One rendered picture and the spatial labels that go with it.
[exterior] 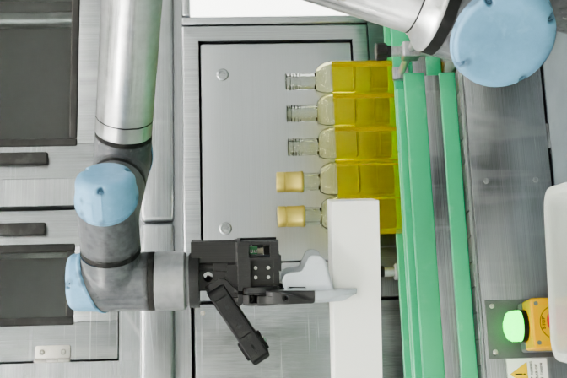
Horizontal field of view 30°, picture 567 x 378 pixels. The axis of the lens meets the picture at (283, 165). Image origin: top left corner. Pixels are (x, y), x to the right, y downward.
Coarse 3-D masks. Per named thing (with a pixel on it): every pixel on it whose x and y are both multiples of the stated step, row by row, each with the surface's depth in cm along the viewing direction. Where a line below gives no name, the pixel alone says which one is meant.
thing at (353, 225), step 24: (336, 216) 134; (360, 216) 134; (336, 240) 134; (360, 240) 134; (336, 264) 134; (360, 264) 134; (336, 288) 134; (360, 288) 134; (336, 312) 134; (360, 312) 134; (336, 336) 134; (360, 336) 134; (336, 360) 134; (360, 360) 134
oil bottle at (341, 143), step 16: (336, 128) 172; (352, 128) 173; (368, 128) 173; (384, 128) 173; (320, 144) 172; (336, 144) 172; (352, 144) 172; (368, 144) 172; (384, 144) 172; (336, 160) 173; (352, 160) 173; (368, 160) 173
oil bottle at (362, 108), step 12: (324, 96) 174; (336, 96) 174; (348, 96) 174; (360, 96) 174; (372, 96) 174; (384, 96) 174; (324, 108) 173; (336, 108) 173; (348, 108) 173; (360, 108) 173; (372, 108) 174; (384, 108) 174; (324, 120) 173; (336, 120) 173; (348, 120) 173; (360, 120) 173; (372, 120) 173; (384, 120) 173
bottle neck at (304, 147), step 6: (288, 138) 174; (294, 138) 174; (300, 138) 174; (306, 138) 174; (312, 138) 174; (288, 144) 173; (294, 144) 173; (300, 144) 173; (306, 144) 173; (312, 144) 173; (288, 150) 173; (294, 150) 173; (300, 150) 173; (306, 150) 173; (312, 150) 173
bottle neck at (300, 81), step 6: (288, 78) 176; (294, 78) 176; (300, 78) 176; (306, 78) 176; (312, 78) 176; (288, 84) 176; (294, 84) 176; (300, 84) 176; (306, 84) 176; (312, 84) 176
